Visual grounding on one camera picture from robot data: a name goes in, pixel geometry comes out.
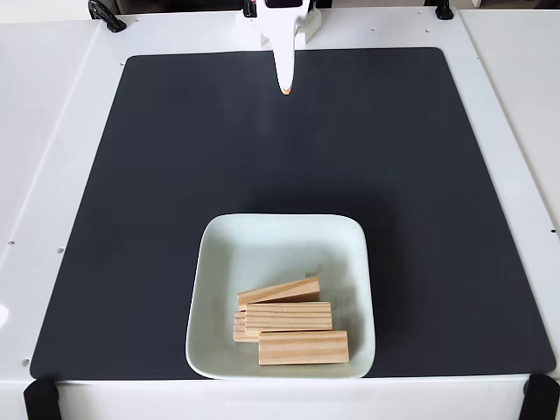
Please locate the wooden block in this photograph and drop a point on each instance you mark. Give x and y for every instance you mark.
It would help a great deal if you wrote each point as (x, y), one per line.
(280, 292)
(289, 318)
(240, 332)
(304, 348)

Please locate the pale green square plate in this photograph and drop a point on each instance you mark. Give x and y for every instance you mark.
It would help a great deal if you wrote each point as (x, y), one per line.
(271, 254)

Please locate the black table clamp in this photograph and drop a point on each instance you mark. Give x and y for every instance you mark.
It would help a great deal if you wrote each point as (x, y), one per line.
(444, 9)
(107, 15)

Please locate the black table mat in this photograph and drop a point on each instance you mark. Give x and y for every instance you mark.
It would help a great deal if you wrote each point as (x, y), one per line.
(131, 262)

